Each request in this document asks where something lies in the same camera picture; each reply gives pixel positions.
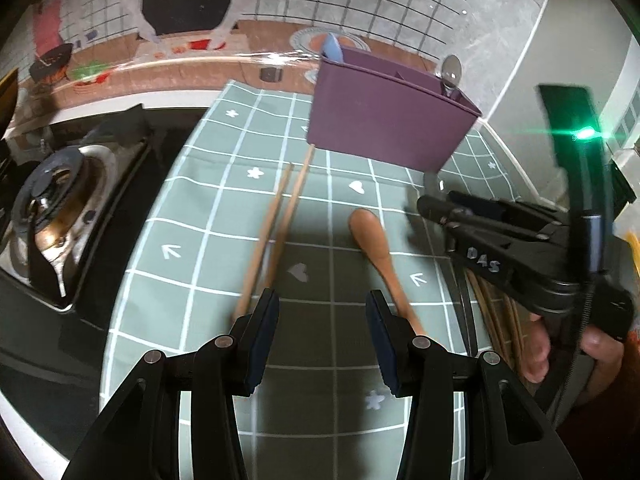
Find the metal spoon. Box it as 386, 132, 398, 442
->
439, 55, 463, 97

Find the person's right hand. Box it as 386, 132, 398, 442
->
522, 312, 628, 411

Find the wall poster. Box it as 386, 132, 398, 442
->
0, 0, 557, 111

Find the blue spoon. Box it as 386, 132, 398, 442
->
322, 32, 344, 64

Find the purple utensil holder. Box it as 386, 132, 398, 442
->
306, 46, 483, 173

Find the green checked tablecloth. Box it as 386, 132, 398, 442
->
100, 80, 543, 480

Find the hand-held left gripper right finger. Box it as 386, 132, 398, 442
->
365, 290, 581, 480

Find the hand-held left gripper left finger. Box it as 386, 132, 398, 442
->
62, 288, 280, 480

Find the wooden spoon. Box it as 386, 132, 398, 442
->
348, 208, 427, 337

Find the wooden chopstick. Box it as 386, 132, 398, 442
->
474, 277, 512, 362
232, 162, 294, 320
500, 292, 527, 357
264, 145, 316, 292

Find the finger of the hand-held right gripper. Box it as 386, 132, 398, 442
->
424, 172, 568, 226
417, 195, 551, 243

